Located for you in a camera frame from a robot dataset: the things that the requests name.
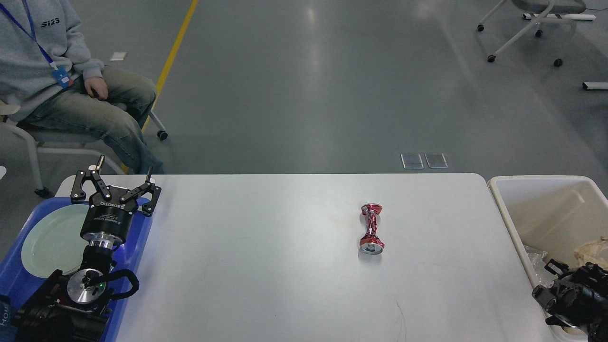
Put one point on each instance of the brown paper ball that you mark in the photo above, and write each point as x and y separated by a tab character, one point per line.
590	252

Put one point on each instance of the mint green plate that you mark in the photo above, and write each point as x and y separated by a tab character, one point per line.
54	243

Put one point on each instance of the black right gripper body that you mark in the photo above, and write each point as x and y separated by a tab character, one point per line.
580	300

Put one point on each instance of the white chair of person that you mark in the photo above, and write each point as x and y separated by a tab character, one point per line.
41	140

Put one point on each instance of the floor outlet plate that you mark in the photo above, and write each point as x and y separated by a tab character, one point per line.
436	160
412	161

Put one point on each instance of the beige plastic bin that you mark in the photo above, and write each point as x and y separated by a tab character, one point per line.
551	213

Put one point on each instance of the right floor outlet plate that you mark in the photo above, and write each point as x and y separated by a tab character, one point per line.
436	160

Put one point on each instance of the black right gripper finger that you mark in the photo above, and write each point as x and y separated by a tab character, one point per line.
557	268
550	298

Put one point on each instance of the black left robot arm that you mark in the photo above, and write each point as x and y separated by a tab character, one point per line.
73	306

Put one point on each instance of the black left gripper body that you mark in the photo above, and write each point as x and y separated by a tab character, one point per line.
108	218

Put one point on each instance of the seated person grey hoodie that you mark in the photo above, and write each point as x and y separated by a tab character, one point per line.
48	71

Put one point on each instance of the white desk foot bar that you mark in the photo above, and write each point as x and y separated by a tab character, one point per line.
574	17

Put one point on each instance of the crushed red soda can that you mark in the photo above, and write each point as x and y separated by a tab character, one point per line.
370	244

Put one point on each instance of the left floor outlet plate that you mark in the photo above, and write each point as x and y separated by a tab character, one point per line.
412	161

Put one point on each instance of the white floor bar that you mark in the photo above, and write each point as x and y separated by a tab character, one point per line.
592	86

